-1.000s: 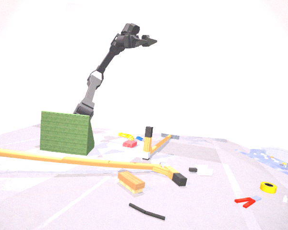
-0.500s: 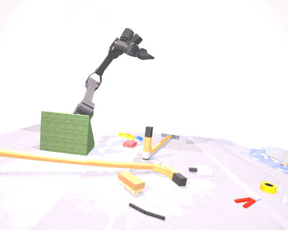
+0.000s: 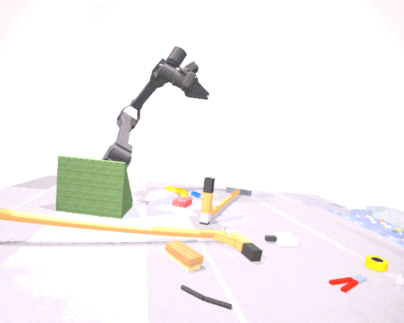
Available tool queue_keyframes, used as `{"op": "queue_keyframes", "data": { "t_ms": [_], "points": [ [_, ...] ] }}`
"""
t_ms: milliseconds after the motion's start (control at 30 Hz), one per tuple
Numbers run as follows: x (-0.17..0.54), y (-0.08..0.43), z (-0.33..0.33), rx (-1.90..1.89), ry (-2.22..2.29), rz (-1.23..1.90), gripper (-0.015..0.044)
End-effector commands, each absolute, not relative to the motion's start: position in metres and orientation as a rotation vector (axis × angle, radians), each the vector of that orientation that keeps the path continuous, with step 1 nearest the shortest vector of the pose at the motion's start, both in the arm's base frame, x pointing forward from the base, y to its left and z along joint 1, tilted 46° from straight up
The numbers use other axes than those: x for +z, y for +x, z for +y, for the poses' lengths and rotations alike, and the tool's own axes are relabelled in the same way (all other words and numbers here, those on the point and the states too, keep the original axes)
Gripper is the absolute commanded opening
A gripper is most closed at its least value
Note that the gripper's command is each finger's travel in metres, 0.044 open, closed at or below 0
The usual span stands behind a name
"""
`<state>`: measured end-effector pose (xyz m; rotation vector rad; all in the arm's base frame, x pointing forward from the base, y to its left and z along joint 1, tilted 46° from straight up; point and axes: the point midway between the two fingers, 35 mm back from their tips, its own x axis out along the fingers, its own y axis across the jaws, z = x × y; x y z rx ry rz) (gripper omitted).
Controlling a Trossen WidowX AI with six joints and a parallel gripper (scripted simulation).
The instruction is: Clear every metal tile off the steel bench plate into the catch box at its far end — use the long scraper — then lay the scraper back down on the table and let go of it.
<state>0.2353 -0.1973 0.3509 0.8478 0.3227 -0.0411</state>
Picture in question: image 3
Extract long yellow pole with dark tip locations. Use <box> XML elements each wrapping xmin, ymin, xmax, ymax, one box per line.
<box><xmin>0</xmin><ymin>209</ymin><xmax>263</xmax><ymax>262</ymax></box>

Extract grey bent rod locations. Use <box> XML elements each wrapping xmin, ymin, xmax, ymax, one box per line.
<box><xmin>180</xmin><ymin>285</ymin><xmax>232</xmax><ymax>309</ymax></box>

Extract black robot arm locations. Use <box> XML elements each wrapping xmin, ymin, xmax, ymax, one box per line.
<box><xmin>102</xmin><ymin>46</ymin><xmax>199</xmax><ymax>169</ymax></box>

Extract red-handled pliers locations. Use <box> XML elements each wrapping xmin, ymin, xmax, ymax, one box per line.
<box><xmin>329</xmin><ymin>275</ymin><xmax>367</xmax><ymax>292</ymax></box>

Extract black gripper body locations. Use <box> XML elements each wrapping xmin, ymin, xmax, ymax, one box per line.
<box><xmin>170</xmin><ymin>69</ymin><xmax>196</xmax><ymax>97</ymax></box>

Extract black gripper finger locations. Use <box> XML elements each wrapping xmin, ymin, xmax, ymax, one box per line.
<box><xmin>189</xmin><ymin>92</ymin><xmax>208</xmax><ymax>100</ymax></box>
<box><xmin>188</xmin><ymin>76</ymin><xmax>210</xmax><ymax>96</ymax></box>

